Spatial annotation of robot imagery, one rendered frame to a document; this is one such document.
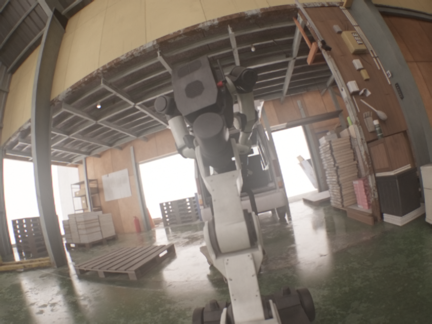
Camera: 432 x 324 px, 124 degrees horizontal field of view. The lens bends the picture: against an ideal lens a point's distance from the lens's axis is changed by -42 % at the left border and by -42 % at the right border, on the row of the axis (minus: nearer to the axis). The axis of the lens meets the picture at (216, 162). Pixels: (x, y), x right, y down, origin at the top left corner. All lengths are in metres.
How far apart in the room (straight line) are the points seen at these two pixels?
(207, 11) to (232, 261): 2.97
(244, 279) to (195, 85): 0.80
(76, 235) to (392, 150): 5.95
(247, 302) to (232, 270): 0.13
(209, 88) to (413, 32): 3.80
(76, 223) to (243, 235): 4.91
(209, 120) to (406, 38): 3.56
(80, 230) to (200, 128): 4.76
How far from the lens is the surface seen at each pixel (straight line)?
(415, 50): 3.82
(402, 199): 2.18
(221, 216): 0.70
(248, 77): 1.01
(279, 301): 1.01
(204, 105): 0.85
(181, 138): 1.07
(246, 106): 1.10
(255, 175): 5.24
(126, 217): 6.79
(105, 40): 3.86
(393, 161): 2.17
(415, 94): 2.78
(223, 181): 0.78
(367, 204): 2.73
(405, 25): 4.13
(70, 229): 5.59
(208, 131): 0.68
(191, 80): 0.93
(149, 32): 3.24
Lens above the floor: 0.78
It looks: 8 degrees up
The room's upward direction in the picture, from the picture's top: 12 degrees counter-clockwise
